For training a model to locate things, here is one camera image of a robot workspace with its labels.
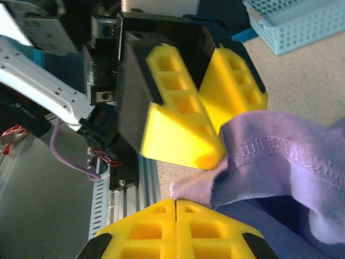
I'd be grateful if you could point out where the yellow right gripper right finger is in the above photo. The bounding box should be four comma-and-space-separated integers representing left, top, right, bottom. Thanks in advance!
175, 199, 280, 259

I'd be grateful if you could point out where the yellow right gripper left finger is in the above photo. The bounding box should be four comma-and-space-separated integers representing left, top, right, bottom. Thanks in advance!
77, 198, 177, 259

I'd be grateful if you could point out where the purple t-shirt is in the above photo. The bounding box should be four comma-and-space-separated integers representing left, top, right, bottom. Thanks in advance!
169, 110, 345, 259

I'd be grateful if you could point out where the pale blue perforated plastic basket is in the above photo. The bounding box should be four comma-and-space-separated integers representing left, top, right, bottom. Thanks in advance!
241, 0, 345, 57

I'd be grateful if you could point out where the grey metal panel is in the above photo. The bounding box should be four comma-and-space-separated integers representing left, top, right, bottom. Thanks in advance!
0, 125, 108, 259

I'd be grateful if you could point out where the aluminium mounting rail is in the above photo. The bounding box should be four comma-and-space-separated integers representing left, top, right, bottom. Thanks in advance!
106, 156, 163, 216

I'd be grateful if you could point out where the slotted grey cable duct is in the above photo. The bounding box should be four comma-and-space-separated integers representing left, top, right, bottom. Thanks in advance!
88, 174, 112, 240

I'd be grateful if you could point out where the blue-edged aluminium side rail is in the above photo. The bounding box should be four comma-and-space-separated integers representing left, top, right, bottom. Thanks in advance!
231, 26, 257, 44

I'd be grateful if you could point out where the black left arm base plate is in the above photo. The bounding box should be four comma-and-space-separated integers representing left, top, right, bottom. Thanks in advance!
108, 155, 140, 190

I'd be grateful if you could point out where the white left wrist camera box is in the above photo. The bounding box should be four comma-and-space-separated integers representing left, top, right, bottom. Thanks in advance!
120, 0, 200, 13

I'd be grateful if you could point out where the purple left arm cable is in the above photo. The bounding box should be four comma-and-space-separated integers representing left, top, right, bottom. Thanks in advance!
50, 118, 102, 182

